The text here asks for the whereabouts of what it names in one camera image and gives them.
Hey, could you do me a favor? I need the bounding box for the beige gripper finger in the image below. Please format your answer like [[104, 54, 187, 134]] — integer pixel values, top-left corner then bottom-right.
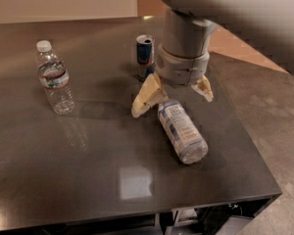
[[191, 75, 214, 102], [131, 72, 169, 118]]

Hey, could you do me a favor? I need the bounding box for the blue labelled plastic bottle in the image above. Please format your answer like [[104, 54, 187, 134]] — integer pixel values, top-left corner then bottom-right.
[[158, 100, 208, 165]]

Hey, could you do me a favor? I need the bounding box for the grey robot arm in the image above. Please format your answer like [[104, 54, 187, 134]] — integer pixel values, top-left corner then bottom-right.
[[131, 0, 294, 118]]

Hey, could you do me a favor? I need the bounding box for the clear plastic water bottle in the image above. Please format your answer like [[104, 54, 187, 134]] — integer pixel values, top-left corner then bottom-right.
[[35, 40, 75, 116]]

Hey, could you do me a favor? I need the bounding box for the blue silver energy drink can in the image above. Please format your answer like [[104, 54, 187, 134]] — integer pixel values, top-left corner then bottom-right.
[[136, 34, 155, 81]]

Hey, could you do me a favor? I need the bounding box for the equipment under table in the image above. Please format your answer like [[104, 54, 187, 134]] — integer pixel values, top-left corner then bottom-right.
[[159, 200, 267, 235]]

